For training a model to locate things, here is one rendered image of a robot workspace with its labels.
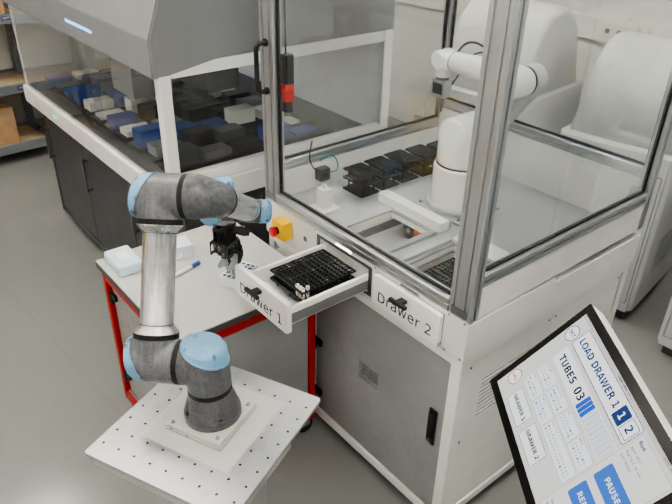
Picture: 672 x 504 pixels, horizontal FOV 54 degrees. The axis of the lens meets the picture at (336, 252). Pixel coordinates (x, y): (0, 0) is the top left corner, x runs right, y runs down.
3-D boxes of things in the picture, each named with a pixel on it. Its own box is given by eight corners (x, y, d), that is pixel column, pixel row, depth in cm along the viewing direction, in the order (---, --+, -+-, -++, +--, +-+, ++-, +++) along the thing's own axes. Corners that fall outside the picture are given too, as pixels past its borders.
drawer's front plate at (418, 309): (436, 346, 195) (440, 316, 189) (371, 301, 214) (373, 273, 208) (440, 344, 195) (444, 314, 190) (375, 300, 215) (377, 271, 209)
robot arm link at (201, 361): (224, 401, 164) (219, 357, 157) (173, 396, 166) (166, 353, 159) (238, 371, 174) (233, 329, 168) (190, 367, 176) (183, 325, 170)
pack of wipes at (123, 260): (145, 270, 238) (143, 260, 236) (119, 279, 233) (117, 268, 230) (129, 253, 248) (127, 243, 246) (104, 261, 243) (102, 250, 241)
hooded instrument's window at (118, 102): (167, 190, 262) (153, 78, 239) (26, 85, 380) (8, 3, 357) (377, 131, 325) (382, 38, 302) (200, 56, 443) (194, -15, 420)
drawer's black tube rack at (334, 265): (302, 310, 206) (301, 293, 203) (270, 285, 218) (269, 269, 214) (355, 286, 218) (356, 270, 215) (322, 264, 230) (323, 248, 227)
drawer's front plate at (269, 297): (287, 335, 198) (286, 305, 192) (236, 292, 217) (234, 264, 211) (292, 333, 199) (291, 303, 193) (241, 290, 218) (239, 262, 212)
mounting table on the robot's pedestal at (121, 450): (233, 554, 154) (230, 522, 148) (91, 483, 170) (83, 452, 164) (321, 428, 189) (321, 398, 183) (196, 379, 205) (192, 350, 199)
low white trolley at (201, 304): (194, 505, 241) (172, 343, 202) (124, 410, 282) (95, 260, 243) (318, 433, 273) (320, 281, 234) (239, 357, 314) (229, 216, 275)
